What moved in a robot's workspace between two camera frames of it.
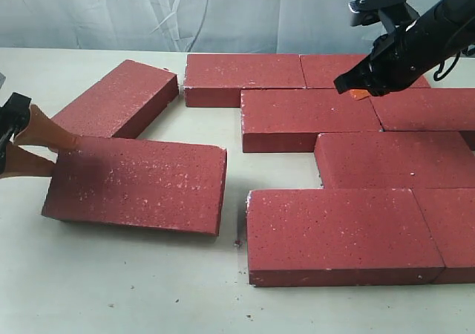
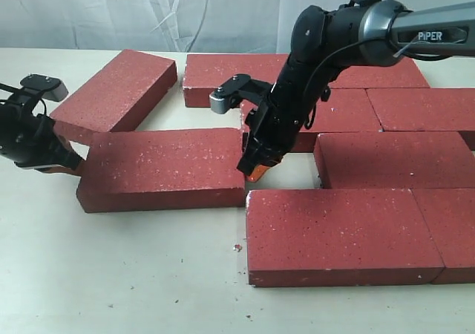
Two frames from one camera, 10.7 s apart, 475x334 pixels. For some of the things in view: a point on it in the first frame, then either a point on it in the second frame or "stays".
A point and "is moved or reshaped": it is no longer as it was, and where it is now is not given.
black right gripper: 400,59 → 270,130
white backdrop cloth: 274,15 stays
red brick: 154,185 is moved or reshaped
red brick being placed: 286,120 stays
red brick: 449,215 stays
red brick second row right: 395,160 stays
